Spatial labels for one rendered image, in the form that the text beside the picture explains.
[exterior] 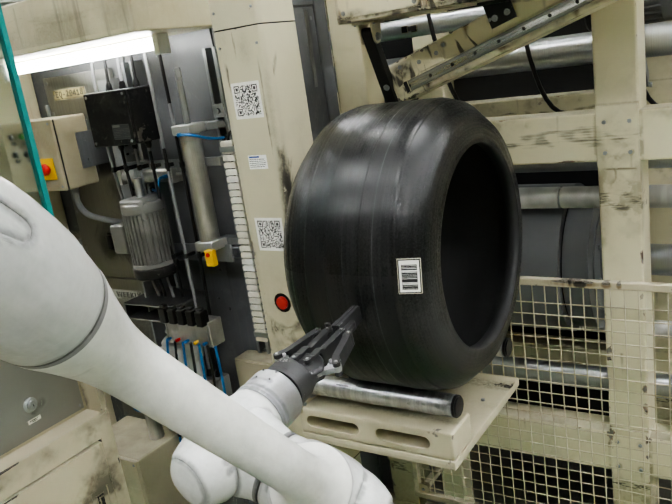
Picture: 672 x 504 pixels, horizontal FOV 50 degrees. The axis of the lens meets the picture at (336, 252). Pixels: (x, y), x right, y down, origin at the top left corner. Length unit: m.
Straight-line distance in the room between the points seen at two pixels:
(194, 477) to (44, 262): 0.50
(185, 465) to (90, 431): 0.74
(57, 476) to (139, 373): 0.98
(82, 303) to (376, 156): 0.79
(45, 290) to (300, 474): 0.40
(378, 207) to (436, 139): 0.17
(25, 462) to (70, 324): 1.06
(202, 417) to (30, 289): 0.28
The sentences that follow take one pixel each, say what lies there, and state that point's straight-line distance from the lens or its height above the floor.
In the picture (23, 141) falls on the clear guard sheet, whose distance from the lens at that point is 1.57.
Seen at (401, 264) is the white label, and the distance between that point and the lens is 1.19.
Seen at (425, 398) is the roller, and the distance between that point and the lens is 1.43.
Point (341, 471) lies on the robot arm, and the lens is 0.90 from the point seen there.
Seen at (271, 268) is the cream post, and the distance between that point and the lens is 1.61.
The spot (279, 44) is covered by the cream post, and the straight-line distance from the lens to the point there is 1.54.
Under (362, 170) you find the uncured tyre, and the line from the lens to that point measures 1.25.
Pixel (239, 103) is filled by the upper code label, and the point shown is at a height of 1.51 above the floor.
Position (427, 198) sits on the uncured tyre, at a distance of 1.22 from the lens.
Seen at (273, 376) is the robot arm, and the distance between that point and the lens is 1.05.
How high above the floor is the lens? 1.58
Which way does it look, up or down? 15 degrees down
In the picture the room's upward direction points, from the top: 8 degrees counter-clockwise
